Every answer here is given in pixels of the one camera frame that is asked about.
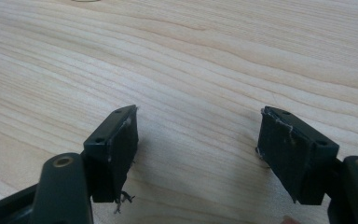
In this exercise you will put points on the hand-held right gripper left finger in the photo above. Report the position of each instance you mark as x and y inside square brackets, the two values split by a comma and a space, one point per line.
[113, 155]

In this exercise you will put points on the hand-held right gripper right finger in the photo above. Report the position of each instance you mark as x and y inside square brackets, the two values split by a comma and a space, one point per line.
[292, 155]

